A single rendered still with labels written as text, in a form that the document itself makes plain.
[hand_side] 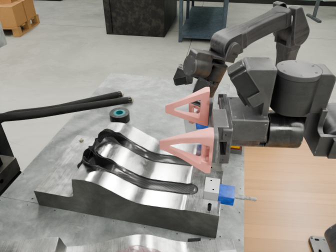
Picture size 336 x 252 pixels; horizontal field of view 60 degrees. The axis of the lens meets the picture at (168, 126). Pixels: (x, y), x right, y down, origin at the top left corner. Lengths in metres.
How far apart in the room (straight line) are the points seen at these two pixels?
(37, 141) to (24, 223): 1.73
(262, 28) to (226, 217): 0.54
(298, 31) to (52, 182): 0.84
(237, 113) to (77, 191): 0.51
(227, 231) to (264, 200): 0.16
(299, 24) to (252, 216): 0.57
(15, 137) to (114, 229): 2.00
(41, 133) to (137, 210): 1.98
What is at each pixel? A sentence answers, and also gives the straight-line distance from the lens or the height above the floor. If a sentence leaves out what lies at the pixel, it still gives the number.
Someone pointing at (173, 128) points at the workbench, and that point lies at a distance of 1.14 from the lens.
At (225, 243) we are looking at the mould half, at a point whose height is 0.85.
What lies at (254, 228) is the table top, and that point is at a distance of 0.84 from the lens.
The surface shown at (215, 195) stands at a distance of 0.75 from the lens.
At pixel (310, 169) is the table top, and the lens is 1.07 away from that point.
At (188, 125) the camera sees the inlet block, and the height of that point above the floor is 0.93.
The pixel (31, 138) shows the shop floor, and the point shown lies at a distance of 2.65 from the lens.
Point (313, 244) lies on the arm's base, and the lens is 0.85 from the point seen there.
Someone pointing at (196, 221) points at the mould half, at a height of 0.85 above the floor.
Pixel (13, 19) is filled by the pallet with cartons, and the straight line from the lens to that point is 5.24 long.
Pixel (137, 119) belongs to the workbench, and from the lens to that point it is 1.19.
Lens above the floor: 1.46
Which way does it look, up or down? 35 degrees down
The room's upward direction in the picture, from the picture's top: straight up
